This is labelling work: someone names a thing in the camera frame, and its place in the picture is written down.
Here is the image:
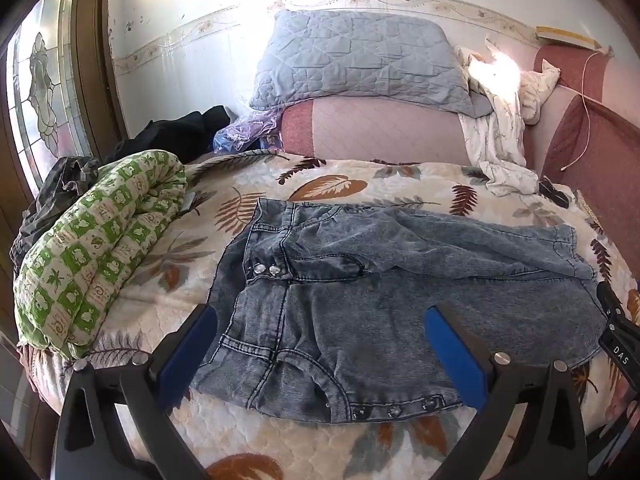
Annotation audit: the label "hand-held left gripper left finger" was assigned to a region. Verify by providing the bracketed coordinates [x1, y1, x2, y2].
[52, 303, 219, 480]

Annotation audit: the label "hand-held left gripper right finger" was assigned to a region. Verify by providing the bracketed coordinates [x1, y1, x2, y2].
[422, 302, 591, 480]

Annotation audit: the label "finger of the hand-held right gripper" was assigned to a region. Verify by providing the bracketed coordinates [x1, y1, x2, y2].
[596, 280, 630, 330]

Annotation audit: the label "blue denim pants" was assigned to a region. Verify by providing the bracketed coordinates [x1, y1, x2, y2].
[190, 197, 608, 424]

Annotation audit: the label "beige lace trimmed sheet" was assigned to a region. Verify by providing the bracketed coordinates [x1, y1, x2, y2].
[575, 189, 603, 223]

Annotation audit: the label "green white patterned quilt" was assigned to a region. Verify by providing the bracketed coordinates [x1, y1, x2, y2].
[14, 149, 190, 361]

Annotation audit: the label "leaf print fleece blanket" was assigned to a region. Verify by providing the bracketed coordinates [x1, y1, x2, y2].
[22, 152, 640, 480]

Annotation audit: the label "white floral cloth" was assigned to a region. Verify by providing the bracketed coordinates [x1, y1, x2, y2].
[455, 35, 562, 197]

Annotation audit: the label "dark grey garment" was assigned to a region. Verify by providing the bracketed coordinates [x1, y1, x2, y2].
[10, 156, 101, 271]

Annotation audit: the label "black clothing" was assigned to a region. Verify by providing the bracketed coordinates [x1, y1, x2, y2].
[115, 105, 232, 165]

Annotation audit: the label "purple plastic bag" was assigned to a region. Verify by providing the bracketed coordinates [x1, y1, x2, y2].
[212, 110, 283, 153]

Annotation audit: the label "pink red padded headboard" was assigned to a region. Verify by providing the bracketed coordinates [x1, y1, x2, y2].
[280, 42, 640, 266]

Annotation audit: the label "yellow flat box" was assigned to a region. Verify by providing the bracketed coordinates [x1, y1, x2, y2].
[535, 25, 613, 54]

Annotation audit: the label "stained glass door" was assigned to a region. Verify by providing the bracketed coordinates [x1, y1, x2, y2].
[0, 0, 96, 196]

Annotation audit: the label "grey quilted pillow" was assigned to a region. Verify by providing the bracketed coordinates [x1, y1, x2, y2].
[248, 8, 493, 117]

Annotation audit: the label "thin white cable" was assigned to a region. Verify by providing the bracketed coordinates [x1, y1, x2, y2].
[562, 50, 608, 171]

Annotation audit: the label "brown wooden door frame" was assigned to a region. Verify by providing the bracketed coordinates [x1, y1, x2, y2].
[70, 0, 132, 161]

